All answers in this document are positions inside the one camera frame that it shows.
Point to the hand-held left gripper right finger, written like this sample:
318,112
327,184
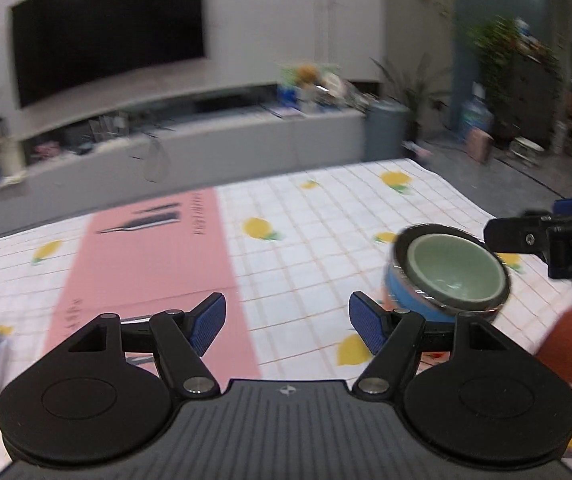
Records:
368,322

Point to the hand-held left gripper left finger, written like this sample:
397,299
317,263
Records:
208,322

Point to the blue steel bowl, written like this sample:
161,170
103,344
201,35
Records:
405,290

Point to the green ceramic bowl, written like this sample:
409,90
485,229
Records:
453,270

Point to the orange steel bowl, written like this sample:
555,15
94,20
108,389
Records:
435,356

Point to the white stool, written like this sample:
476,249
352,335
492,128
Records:
526,150

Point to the pink heater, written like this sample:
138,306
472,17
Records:
479,145

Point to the lemon print checked tablecloth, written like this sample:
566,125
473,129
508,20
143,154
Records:
291,260

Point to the dark cabinet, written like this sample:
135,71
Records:
535,100

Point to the blue water jug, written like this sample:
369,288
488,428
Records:
476,115

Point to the grey marble television cabinet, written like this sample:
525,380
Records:
191,160

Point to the grey trash can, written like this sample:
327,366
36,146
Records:
385,130

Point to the long leaf potted plant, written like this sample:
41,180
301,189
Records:
410,95

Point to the ivy plant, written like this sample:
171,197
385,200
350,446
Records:
500,50

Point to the brown teddy bear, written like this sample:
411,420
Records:
307,75

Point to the white vase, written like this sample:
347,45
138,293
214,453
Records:
7,157

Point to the black wall television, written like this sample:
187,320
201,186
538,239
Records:
111,30

